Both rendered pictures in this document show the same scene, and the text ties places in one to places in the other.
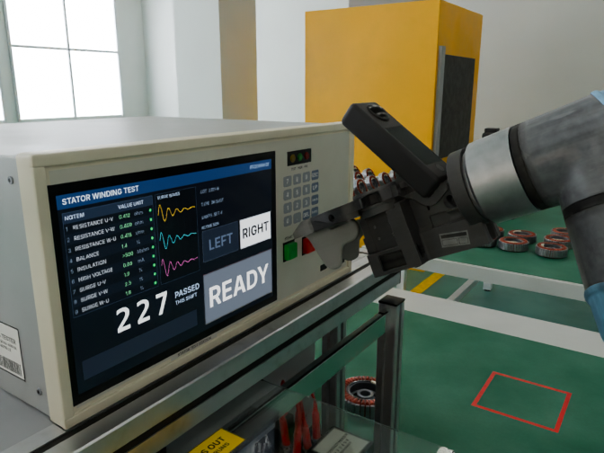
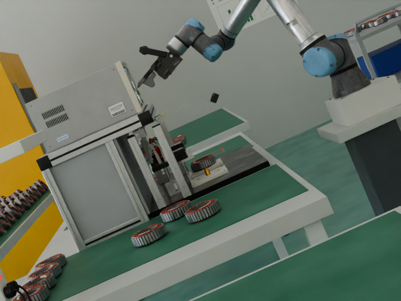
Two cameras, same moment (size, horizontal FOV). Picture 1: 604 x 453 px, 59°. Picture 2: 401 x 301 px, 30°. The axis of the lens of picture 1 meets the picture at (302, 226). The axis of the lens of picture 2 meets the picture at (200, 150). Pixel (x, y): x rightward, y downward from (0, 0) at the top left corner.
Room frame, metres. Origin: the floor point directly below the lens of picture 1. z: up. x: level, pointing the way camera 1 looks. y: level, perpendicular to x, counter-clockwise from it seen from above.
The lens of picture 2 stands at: (-2.05, 1.65, 1.21)
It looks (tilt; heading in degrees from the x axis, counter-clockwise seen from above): 6 degrees down; 326
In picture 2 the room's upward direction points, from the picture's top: 24 degrees counter-clockwise
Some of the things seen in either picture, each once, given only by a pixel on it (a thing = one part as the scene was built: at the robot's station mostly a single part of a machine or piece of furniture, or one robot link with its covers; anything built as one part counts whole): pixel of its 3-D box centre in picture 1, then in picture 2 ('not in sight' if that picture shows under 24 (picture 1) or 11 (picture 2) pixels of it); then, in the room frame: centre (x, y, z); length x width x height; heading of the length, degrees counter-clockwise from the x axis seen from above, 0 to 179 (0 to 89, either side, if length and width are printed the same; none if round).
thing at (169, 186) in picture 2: not in sight; (172, 186); (0.43, 0.14, 0.80); 0.07 x 0.05 x 0.06; 146
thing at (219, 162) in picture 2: not in sight; (205, 168); (0.55, -0.11, 0.78); 0.15 x 0.15 x 0.01; 56
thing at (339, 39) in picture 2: not in sight; (335, 52); (0.00, -0.52, 1.02); 0.13 x 0.12 x 0.14; 111
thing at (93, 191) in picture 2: not in sight; (96, 195); (0.40, 0.47, 0.91); 0.28 x 0.03 x 0.32; 56
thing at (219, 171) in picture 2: not in sight; (209, 175); (0.35, 0.02, 0.78); 0.15 x 0.15 x 0.01; 56
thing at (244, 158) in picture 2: not in sight; (205, 177); (0.46, -0.03, 0.76); 0.64 x 0.47 x 0.02; 146
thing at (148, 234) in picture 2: not in sight; (148, 235); (0.02, 0.55, 0.77); 0.11 x 0.11 x 0.04
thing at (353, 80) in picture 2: not in sight; (347, 79); (-0.01, -0.52, 0.90); 0.15 x 0.15 x 0.10
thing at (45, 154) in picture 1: (126, 210); (89, 104); (0.64, 0.21, 1.22); 0.44 x 0.39 x 0.20; 146
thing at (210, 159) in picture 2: not in sight; (203, 162); (0.55, -0.11, 0.80); 0.11 x 0.11 x 0.04
